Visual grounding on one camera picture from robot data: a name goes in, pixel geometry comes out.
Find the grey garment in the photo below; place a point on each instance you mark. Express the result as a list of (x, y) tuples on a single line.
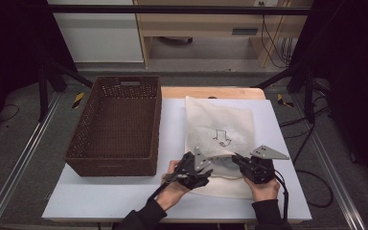
[(223, 163)]

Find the person's left hand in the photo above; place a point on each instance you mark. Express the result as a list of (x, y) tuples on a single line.
[(169, 191)]

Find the white cabinet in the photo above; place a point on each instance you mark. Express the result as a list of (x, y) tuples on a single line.
[(99, 35)]

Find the aluminium floor rail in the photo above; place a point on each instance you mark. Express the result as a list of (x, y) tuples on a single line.
[(332, 166), (22, 156)]

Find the black metal stand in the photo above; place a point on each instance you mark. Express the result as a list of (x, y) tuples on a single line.
[(309, 96), (43, 92)]

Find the black horizontal bar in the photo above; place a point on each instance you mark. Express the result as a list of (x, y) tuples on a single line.
[(172, 9)]

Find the light wooden desk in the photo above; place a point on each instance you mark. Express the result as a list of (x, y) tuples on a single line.
[(198, 24)]

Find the brown woven basket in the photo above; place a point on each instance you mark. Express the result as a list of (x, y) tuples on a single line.
[(118, 127)]

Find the person's right hand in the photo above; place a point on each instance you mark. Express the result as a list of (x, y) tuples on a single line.
[(265, 191)]

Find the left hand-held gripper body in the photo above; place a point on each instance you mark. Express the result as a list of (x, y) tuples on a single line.
[(190, 169)]

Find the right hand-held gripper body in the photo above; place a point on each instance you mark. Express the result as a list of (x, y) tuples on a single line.
[(258, 169)]

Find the black curtain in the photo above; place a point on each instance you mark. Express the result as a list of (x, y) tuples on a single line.
[(354, 64), (9, 41)]

